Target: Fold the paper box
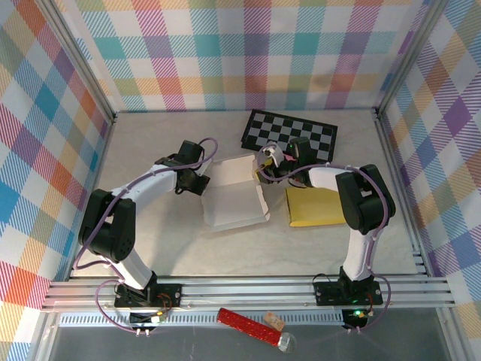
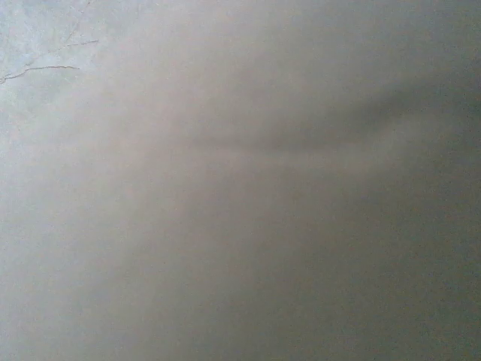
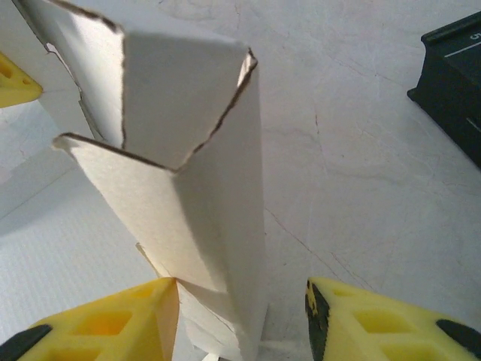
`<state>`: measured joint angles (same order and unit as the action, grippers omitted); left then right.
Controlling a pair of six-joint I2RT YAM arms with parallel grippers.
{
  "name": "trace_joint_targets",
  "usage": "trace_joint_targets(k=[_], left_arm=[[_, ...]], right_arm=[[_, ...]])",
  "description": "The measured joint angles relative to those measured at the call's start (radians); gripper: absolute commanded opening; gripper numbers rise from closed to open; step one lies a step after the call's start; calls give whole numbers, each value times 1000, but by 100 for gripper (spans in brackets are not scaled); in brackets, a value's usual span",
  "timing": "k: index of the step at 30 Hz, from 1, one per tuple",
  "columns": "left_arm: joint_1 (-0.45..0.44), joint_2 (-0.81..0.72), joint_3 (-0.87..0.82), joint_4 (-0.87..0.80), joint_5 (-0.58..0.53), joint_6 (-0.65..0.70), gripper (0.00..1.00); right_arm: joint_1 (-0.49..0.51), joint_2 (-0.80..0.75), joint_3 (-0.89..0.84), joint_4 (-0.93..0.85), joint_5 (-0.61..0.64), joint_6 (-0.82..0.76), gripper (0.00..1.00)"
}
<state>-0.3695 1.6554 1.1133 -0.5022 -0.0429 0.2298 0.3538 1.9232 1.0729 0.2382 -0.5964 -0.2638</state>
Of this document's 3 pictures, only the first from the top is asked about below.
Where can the white paper box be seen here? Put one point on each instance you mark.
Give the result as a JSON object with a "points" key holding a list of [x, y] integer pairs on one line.
{"points": [[233, 203]]}

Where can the yellow paper box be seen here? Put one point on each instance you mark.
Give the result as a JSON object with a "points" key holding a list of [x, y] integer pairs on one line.
{"points": [[312, 207]]}

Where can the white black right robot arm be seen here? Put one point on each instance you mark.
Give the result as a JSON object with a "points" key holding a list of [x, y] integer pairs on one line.
{"points": [[327, 178]]}

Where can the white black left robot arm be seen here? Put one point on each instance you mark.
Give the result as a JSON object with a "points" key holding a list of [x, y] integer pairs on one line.
{"points": [[150, 182]]}

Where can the black controller box green light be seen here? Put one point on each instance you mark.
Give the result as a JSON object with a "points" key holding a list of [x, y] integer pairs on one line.
{"points": [[355, 316]]}

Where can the black grey chessboard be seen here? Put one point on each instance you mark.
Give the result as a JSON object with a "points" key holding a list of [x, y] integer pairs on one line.
{"points": [[278, 128]]}

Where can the small connector board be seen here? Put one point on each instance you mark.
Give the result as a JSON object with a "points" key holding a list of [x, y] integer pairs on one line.
{"points": [[150, 319]]}

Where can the red glitter microphone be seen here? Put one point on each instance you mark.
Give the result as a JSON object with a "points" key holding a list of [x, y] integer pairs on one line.
{"points": [[244, 323]]}

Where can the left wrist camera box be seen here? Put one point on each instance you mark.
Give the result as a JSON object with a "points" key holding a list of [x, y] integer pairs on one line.
{"points": [[204, 170]]}

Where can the aluminium side rail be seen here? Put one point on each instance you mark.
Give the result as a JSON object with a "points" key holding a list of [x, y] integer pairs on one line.
{"points": [[400, 188]]}

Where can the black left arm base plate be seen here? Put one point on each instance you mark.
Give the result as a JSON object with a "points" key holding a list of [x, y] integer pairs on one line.
{"points": [[171, 293]]}

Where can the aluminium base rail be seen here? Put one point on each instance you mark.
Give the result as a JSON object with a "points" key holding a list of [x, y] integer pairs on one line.
{"points": [[244, 295]]}

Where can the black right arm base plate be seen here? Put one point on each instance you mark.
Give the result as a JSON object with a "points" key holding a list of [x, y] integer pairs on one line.
{"points": [[327, 295]]}

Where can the aluminium frame post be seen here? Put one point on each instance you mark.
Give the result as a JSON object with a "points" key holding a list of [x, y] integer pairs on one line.
{"points": [[408, 56], [79, 56]]}

